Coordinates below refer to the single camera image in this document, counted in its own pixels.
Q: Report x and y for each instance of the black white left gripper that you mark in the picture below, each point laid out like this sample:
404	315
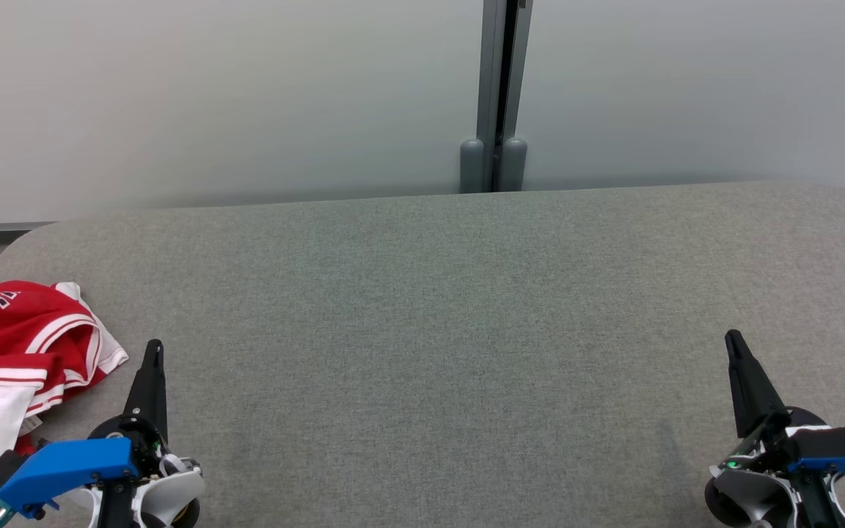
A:
166	491

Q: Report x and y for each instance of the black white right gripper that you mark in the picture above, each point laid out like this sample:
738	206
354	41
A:
749	491

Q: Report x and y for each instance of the red white lettered jersey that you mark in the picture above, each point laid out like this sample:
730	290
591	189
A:
19	345

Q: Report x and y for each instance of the grey cylindrical bumper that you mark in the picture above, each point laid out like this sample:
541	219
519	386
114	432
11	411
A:
513	167
472	169

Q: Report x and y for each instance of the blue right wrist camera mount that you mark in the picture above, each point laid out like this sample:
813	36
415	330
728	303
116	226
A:
833	447

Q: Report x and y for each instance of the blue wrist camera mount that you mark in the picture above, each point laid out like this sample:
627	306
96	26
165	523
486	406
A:
70	466
833	447

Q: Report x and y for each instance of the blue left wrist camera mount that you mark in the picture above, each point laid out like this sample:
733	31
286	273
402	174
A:
70	466

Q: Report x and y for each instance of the grey metal wall post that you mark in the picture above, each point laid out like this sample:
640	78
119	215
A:
492	66

